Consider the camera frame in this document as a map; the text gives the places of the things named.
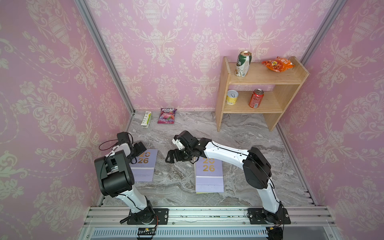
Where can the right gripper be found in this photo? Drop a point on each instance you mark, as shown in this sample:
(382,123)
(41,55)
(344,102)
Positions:
(176,152)

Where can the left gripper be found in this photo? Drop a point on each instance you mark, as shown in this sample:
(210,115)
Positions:
(139,150)

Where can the purple calendar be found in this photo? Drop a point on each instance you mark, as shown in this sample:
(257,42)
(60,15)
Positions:
(209,175)
(143,166)

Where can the green calendar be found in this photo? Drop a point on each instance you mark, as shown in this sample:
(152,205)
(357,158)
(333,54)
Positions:
(209,192)

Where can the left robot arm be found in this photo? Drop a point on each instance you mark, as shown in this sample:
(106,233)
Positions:
(116,179)

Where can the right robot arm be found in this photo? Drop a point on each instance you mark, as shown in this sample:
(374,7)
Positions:
(257,169)

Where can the green white gum box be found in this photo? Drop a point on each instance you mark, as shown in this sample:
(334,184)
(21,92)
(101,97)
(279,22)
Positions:
(146,119)

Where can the purple candy bag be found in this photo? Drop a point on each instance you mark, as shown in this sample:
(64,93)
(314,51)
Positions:
(167,116)

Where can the yellow tin can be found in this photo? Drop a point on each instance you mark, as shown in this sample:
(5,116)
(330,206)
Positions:
(232,97)

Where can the small circuit board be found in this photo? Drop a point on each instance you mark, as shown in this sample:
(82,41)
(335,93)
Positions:
(147,231)

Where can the red soda can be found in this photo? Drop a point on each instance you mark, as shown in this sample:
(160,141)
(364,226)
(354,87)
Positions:
(256,98)

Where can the green drink can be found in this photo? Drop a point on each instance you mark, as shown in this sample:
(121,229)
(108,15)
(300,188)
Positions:
(243,63)

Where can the orange snack bag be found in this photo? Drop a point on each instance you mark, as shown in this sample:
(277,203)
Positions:
(278,65)

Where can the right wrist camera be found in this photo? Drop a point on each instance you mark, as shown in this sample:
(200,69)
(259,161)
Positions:
(177,143)

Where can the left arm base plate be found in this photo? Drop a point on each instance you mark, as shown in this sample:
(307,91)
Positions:
(160,216)

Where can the aluminium front rail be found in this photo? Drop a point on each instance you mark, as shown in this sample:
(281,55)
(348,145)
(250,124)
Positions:
(211,223)

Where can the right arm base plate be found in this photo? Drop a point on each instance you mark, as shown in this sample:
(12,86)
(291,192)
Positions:
(258,216)

